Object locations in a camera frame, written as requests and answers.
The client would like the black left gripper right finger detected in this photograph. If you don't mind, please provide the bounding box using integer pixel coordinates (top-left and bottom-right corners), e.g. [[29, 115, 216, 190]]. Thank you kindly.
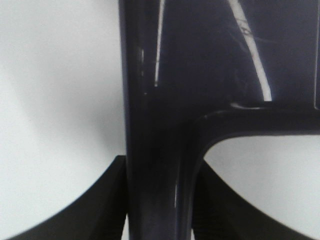
[[192, 162, 309, 240]]

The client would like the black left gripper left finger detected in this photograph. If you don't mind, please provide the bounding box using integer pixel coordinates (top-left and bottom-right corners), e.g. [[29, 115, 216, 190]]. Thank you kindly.
[[13, 155, 128, 240]]

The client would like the purple plastic dustpan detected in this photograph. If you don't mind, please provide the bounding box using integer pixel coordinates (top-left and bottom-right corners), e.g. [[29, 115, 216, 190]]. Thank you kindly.
[[119, 0, 320, 240]]

